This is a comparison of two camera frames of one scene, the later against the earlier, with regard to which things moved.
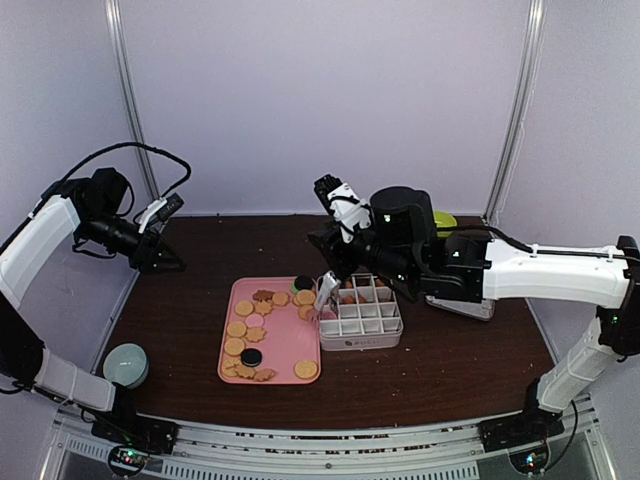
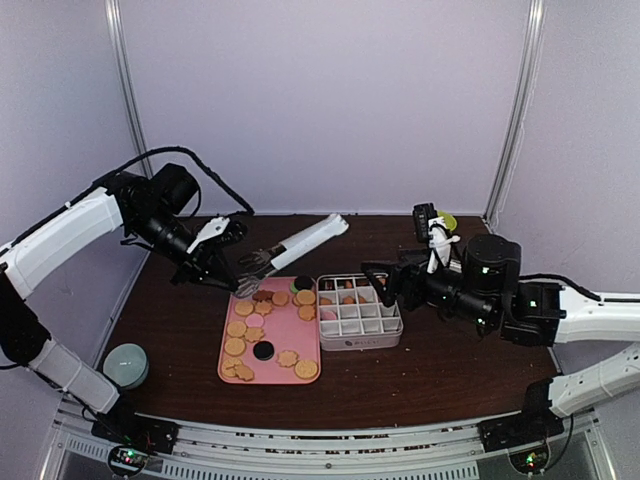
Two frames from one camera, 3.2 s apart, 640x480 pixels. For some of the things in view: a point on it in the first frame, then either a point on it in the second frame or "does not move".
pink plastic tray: x=264 y=340 does not move
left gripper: x=146 y=252 -> x=207 y=265
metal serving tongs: x=326 y=288 -> x=259 y=264
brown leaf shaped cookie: x=262 y=295 does not move
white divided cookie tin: x=367 y=316 does not move
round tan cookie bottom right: x=305 y=369 does not move
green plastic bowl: x=444 y=219 does not move
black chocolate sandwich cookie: x=303 y=282 does not move
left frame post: x=126 y=76 does not move
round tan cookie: x=305 y=296 does not move
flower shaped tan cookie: x=264 y=374 -> x=287 y=358
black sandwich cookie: x=251 y=357 -> x=263 y=351
